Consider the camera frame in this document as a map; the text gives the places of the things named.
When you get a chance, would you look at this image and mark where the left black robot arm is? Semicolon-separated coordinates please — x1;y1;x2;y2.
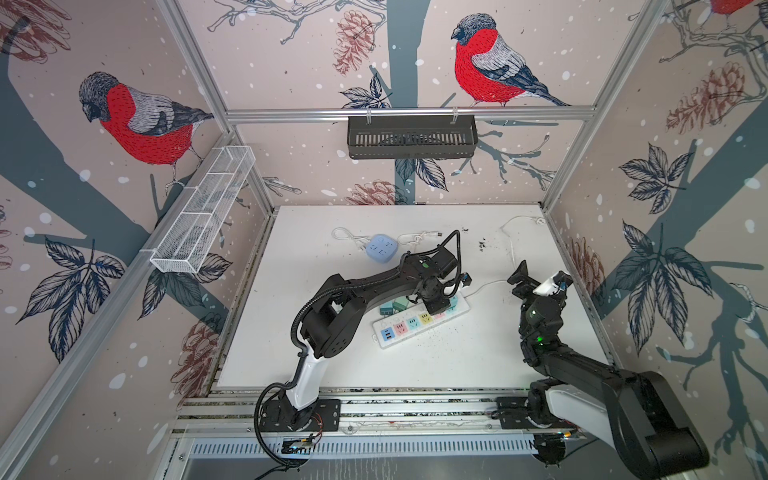
253;230;471;472

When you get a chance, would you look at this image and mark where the teal plug adapter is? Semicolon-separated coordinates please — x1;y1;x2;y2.
379;303;395;316

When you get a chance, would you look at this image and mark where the blue square power socket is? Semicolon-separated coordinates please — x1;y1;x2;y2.
365;234;399;264

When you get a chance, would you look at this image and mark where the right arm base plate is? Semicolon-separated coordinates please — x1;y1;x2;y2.
491;396;538;430

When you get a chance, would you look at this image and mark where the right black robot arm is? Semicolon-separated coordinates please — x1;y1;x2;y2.
507;261;710;479

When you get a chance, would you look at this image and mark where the white colourful power strip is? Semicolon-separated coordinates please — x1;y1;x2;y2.
371;293;471;349

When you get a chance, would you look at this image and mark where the blue socket white cable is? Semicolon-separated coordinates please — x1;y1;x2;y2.
331;226;373;252

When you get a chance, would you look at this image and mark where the white wire mesh shelf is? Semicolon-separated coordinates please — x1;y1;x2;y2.
150;145;255;274

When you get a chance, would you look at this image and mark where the green plug adapter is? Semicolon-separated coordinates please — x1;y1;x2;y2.
392;299;410;312

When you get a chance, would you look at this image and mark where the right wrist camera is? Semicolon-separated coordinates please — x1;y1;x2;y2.
533;275;560;297

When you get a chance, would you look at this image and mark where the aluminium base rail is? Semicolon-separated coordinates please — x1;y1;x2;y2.
169;388;528;438

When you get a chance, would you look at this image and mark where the white power strip cable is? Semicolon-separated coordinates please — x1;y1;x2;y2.
464;214;548;300

